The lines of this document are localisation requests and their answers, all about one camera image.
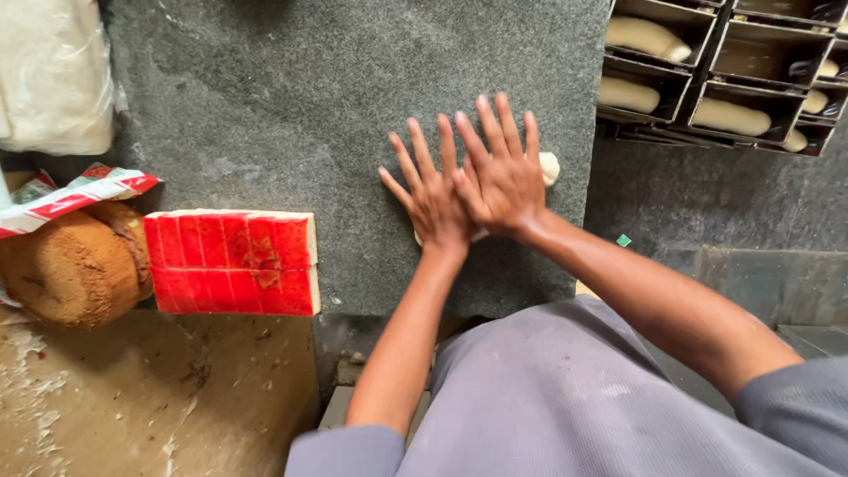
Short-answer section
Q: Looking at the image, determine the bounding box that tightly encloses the person's left hand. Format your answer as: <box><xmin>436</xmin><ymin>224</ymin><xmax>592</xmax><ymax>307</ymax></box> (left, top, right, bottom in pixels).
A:
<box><xmin>378</xmin><ymin>114</ymin><xmax>478</xmax><ymax>253</ymax></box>

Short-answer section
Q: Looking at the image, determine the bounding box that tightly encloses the person's right hand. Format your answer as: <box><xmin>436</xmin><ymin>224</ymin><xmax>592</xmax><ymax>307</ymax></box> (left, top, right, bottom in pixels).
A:
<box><xmin>452</xmin><ymin>92</ymin><xmax>551</xmax><ymax>241</ymax></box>

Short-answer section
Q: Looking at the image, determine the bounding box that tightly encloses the white dough roll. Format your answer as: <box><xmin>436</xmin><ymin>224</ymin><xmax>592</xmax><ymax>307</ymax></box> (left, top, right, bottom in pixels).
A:
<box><xmin>413</xmin><ymin>151</ymin><xmax>561</xmax><ymax>248</ymax></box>

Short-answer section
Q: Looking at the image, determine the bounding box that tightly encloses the red-topped sliced cake slab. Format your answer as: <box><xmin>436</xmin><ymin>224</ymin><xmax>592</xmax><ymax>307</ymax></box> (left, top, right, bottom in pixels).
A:
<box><xmin>142</xmin><ymin>208</ymin><xmax>323</xmax><ymax>318</ymax></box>

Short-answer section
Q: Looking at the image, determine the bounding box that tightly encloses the person's grey shirt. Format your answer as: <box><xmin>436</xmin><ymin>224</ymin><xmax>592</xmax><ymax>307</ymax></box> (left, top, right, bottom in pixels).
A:
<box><xmin>284</xmin><ymin>294</ymin><xmax>848</xmax><ymax>477</ymax></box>

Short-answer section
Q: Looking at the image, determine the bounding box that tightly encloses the rack of metal loaf tins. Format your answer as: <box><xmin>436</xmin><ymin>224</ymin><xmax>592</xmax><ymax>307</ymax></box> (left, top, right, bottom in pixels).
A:
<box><xmin>595</xmin><ymin>0</ymin><xmax>848</xmax><ymax>159</ymax></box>

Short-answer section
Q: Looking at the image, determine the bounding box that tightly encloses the red and white wrapper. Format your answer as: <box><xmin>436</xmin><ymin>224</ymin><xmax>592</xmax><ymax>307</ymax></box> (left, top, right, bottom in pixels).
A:
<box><xmin>0</xmin><ymin>163</ymin><xmax>164</xmax><ymax>240</ymax></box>

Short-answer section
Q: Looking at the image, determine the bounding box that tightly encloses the round brown cake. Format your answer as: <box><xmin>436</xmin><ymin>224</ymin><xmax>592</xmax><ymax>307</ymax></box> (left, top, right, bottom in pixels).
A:
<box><xmin>0</xmin><ymin>201</ymin><xmax>155</xmax><ymax>330</ymax></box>

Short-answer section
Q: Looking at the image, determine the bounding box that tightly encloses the white plastic bag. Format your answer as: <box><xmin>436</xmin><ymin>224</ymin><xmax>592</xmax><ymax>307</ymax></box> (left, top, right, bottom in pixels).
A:
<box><xmin>0</xmin><ymin>0</ymin><xmax>119</xmax><ymax>157</ymax></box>

